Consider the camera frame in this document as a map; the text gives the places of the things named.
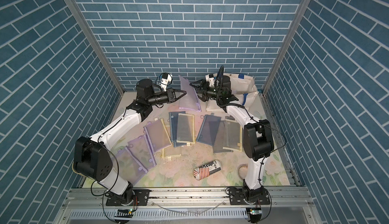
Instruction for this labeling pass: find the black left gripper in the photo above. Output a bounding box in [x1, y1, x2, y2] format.
[146, 89, 185, 107]

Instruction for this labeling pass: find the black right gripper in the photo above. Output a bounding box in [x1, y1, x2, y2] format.
[191, 81, 223, 104]

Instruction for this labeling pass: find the purple mesh pouch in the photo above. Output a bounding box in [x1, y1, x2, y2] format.
[128, 134, 157, 171]
[112, 147, 148, 185]
[144, 119, 172, 154]
[179, 76, 202, 112]

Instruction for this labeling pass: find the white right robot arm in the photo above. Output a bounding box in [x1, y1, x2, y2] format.
[190, 74, 274, 198]

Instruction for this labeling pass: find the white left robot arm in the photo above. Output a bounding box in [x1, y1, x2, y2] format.
[73, 79, 187, 198]

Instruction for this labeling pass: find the blue mesh pouch centre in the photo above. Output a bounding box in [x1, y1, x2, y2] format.
[169, 111, 186, 148]

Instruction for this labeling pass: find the yellow mesh pouch centre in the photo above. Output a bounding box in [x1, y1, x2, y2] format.
[176, 113, 196, 146]

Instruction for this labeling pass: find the white canvas tote bag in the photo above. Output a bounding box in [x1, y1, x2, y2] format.
[205, 73, 259, 112]

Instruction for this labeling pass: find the yellow trimmed mesh pouch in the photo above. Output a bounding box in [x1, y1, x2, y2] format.
[213, 120, 243, 154]

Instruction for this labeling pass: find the crushed striped drink can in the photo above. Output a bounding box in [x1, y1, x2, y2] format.
[193, 160, 221, 180]

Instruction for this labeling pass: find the brown tape roll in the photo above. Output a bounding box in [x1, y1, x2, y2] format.
[238, 164, 248, 180]

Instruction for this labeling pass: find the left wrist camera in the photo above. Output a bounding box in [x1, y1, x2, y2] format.
[157, 73, 172, 91]

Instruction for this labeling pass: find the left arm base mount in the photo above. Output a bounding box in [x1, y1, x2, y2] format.
[105, 189, 151, 207]

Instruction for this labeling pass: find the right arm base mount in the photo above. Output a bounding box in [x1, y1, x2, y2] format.
[225, 187, 271, 205]

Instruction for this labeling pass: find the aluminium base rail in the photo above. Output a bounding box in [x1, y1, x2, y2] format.
[54, 186, 321, 224]

